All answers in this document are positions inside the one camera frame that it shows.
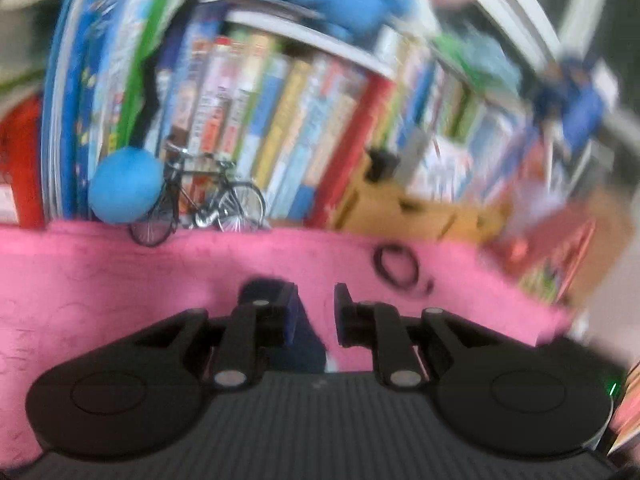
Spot white and navy shirt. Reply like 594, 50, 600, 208
240, 277, 341, 373

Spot red crate with round label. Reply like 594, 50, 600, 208
0, 95, 46, 228

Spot blue object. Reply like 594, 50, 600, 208
532, 57, 606, 156

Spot folded teal cloth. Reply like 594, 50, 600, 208
435, 35, 521, 96

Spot black cable coil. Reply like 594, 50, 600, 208
372, 244, 433, 293

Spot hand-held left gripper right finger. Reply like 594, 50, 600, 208
334, 282, 493, 390

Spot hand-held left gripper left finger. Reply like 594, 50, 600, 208
135, 282, 299, 390

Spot wooden drawer box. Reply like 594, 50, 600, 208
332, 150, 511, 246

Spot pink toy house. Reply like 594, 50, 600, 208
495, 195, 596, 301

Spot white patterned box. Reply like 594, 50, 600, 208
415, 140, 473, 201

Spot row of books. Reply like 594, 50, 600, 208
42, 0, 566, 226

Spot small black box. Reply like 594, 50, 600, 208
367, 150, 401, 181

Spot model bicycle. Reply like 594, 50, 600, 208
129, 140, 267, 248

